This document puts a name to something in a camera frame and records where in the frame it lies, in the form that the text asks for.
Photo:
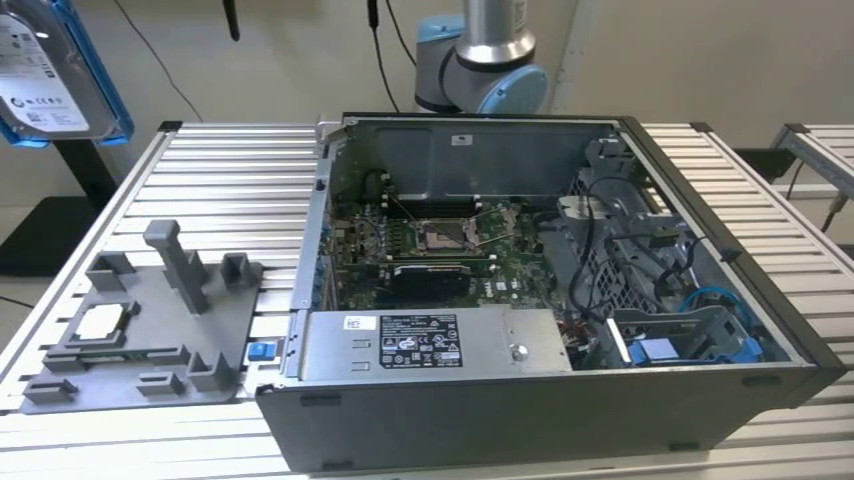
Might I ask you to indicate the blue case latch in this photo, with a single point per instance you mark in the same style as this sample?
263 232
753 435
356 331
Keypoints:
260 351

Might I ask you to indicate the black hanging rod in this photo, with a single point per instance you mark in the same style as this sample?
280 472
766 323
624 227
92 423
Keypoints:
232 20

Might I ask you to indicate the open black PC case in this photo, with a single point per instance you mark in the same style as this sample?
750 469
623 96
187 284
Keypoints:
500 420

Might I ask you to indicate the CPU socket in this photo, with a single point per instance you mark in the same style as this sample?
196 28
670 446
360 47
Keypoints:
446 236

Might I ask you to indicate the hard disk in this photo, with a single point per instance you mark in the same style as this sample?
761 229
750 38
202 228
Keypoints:
47 75

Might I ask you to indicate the black monitor stand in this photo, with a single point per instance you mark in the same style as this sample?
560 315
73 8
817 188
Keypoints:
87 175

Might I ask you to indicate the silver power supply unit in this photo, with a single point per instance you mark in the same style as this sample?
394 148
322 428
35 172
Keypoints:
334 350

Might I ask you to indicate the silver CPU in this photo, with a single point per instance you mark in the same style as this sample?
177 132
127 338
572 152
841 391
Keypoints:
100 321

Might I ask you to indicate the green motherboard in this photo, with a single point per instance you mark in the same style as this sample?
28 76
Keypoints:
520 280

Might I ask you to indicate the grey parts rack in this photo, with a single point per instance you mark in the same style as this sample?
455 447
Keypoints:
173 340

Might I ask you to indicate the metal slat side table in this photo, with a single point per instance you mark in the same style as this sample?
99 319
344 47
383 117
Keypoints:
827 145

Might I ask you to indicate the thin metal locking lever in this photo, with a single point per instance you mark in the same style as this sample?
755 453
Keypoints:
407 206

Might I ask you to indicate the black box under table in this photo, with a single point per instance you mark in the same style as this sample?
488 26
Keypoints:
761 162

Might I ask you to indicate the grey disk bay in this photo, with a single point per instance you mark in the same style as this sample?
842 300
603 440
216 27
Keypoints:
667 320

